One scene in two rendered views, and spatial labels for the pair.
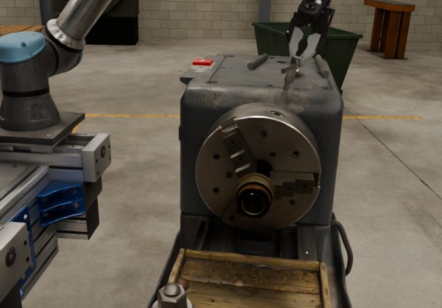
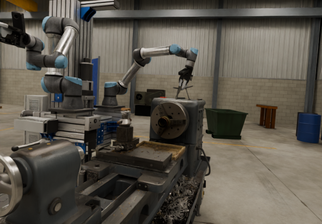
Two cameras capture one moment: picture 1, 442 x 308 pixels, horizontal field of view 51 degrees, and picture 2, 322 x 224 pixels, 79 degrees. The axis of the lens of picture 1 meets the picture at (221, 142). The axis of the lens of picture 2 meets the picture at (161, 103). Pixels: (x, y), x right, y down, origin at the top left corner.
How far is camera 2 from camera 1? 0.73 m
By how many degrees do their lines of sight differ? 22
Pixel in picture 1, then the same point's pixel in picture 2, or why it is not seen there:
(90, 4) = (129, 75)
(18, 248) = (97, 120)
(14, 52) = (108, 84)
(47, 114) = (114, 102)
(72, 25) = (124, 80)
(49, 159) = (112, 114)
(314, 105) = (189, 104)
